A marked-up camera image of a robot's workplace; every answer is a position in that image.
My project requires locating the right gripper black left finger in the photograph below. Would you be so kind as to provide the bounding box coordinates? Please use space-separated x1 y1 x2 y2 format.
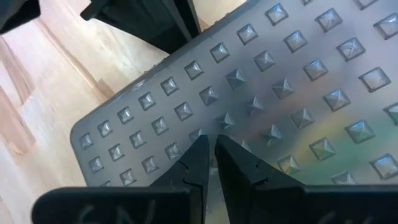
149 134 210 224

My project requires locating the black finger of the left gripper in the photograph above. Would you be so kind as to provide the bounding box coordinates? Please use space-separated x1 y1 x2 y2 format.
80 0 201 55
0 0 42 35

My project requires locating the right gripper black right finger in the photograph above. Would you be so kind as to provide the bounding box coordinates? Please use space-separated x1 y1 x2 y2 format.
214 134 305 224

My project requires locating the studded clear box lid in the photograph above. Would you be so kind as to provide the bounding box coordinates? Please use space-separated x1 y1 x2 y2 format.
70 0 398 224

